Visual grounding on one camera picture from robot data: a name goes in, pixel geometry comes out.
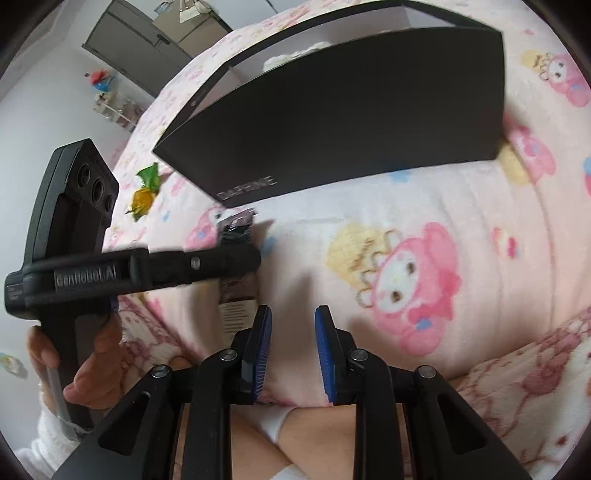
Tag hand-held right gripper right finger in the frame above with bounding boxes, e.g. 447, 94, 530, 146
315, 305, 532, 480

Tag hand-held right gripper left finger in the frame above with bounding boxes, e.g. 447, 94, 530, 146
53, 305, 273, 480

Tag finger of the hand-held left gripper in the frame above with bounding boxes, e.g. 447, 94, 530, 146
133, 243, 262, 293

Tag brown grey sachet packet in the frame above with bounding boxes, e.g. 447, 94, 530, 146
216, 208, 260, 348

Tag green yellow corn packet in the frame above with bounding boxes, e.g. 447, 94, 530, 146
126, 163, 163, 223

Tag black cardboard box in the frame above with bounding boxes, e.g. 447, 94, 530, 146
152, 0, 506, 209

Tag person's left forearm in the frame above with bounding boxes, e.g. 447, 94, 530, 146
17, 401, 81, 478

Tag person's left hand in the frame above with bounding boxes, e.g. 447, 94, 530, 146
25, 318, 126, 412

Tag white shorts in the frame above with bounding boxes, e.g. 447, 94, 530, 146
239, 405, 308, 480

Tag person's bare leg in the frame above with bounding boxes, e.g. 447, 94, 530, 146
175, 405, 370, 480

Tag white shelf with toys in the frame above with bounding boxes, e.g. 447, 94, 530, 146
92, 90, 145, 133

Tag colourful toy figure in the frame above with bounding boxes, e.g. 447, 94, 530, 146
84, 68, 117, 94

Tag grey wardrobe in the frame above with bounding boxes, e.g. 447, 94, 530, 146
82, 0, 195, 99

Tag pink printed blanket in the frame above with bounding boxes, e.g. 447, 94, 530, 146
102, 0, 591, 480

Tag pink patterned fleece cloth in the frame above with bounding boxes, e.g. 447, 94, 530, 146
115, 295, 591, 480

